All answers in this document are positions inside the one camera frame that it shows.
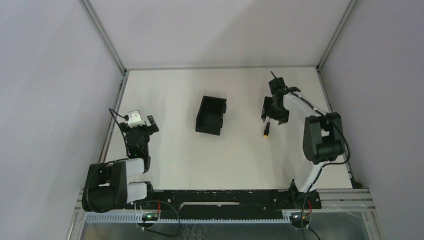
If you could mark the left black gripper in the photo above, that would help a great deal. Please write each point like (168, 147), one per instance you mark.
(140, 129)

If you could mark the aluminium frame front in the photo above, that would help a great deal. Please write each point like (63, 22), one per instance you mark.
(342, 200)

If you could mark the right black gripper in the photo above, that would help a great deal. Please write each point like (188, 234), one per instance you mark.
(283, 117)

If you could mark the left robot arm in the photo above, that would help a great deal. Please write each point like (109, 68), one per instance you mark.
(107, 186)

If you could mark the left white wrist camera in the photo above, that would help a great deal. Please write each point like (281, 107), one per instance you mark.
(134, 119)

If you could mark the yellow black screwdriver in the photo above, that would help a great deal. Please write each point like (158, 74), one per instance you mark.
(266, 131)

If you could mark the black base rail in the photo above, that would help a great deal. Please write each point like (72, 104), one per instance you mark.
(221, 205)

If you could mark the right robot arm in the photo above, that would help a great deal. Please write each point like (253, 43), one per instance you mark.
(323, 141)

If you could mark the black plastic bin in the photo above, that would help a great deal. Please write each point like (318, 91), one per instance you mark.
(209, 119)

